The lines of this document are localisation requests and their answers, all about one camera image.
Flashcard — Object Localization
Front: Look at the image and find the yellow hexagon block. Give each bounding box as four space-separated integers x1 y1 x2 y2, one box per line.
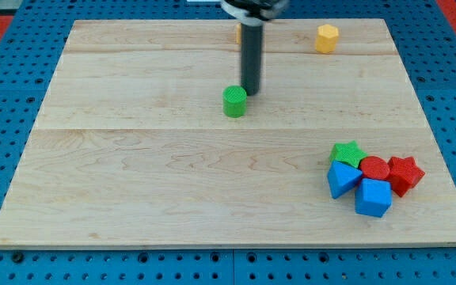
314 24 340 54

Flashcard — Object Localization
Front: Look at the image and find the blue cube block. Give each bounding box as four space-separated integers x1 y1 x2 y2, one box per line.
355 178 392 218

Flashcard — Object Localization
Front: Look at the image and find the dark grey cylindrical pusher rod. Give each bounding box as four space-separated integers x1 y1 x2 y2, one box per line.
241 25 264 96

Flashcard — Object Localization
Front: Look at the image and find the light wooden board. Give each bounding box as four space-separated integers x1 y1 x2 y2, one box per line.
0 18 456 250

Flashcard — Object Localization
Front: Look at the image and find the green cylinder block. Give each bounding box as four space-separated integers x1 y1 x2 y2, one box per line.
222 85 247 118

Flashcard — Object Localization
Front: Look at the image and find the blue triangle block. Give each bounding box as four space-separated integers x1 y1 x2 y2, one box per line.
327 161 363 199

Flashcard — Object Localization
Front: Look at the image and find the red cylinder block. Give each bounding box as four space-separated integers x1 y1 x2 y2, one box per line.
359 156 390 181

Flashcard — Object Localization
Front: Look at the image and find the yellow block behind rod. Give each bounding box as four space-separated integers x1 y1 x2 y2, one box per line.
235 23 241 45

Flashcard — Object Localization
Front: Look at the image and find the red star block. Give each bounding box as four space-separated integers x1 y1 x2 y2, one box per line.
386 157 425 197

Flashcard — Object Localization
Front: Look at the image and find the green star block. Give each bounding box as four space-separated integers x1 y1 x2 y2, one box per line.
329 141 368 168

